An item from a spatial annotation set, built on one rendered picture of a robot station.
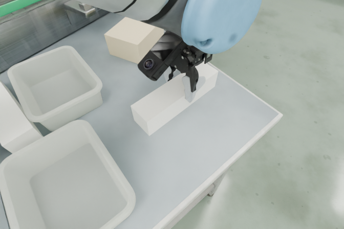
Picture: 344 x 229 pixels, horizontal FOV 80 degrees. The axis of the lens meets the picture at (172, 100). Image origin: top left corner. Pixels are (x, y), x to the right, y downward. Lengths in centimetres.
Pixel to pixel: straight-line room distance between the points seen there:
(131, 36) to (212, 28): 51
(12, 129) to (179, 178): 37
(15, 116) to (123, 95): 25
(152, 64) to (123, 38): 28
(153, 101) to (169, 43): 15
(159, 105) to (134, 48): 23
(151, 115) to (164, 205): 18
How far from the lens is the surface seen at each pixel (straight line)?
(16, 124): 55
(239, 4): 18
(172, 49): 39
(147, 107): 47
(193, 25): 16
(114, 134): 52
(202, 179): 46
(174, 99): 48
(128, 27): 70
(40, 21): 81
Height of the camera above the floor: 118
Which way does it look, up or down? 51 degrees down
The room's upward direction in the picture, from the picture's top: straight up
